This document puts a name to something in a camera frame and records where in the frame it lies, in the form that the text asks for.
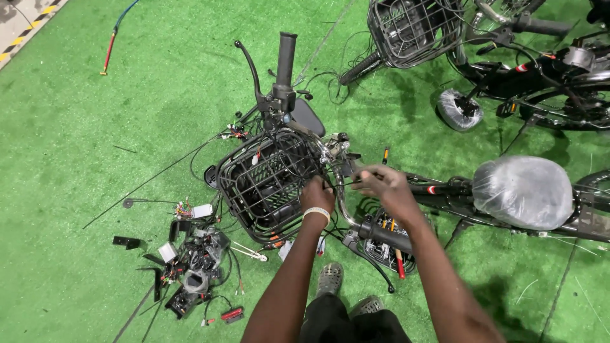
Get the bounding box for person's right hand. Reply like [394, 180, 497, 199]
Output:
[350, 164, 423, 223]

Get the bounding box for person's left hand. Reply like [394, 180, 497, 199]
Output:
[299, 175, 336, 216]

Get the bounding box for white wristband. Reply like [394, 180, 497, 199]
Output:
[302, 207, 331, 226]

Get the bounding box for black tool tray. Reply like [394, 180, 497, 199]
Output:
[362, 209, 418, 275]

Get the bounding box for grey left shoe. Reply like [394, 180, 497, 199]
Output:
[316, 261, 345, 298]

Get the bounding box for grey shoe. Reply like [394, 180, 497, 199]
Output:
[316, 261, 345, 298]
[349, 295, 385, 319]

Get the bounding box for small plastic wrapped bike seat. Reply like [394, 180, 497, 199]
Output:
[437, 89, 485, 132]

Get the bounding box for grey right shoe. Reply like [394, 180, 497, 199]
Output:
[349, 295, 385, 319]

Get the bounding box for black shorts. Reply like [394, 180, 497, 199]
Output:
[299, 293, 413, 343]

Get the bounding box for heap of black electrical parts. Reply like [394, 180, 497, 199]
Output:
[143, 220, 245, 321]

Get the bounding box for red tail light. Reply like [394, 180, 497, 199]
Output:
[220, 307, 245, 325]

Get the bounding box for large plastic wrapped bike seat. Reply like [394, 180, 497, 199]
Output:
[472, 155, 574, 232]

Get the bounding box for small silver box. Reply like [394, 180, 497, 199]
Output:
[158, 242, 179, 264]

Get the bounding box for long thin black rod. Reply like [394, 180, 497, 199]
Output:
[82, 137, 226, 231]

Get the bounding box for black electric bike with pedals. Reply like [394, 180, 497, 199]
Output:
[339, 0, 610, 135]

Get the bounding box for black wire basket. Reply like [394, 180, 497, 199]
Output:
[367, 0, 466, 69]
[216, 129, 330, 245]

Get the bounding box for loose black wires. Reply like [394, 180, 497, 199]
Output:
[295, 31, 377, 105]

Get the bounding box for silver controller with coloured wires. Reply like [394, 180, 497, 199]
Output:
[174, 202, 214, 221]

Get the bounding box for black angled bracket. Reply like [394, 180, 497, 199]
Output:
[136, 267, 164, 304]

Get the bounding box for round black disc with wire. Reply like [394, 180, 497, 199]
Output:
[121, 198, 180, 211]

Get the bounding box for black metal bracket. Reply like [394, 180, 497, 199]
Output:
[112, 236, 143, 251]

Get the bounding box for red and blue hose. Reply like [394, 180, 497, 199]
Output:
[99, 0, 140, 76]

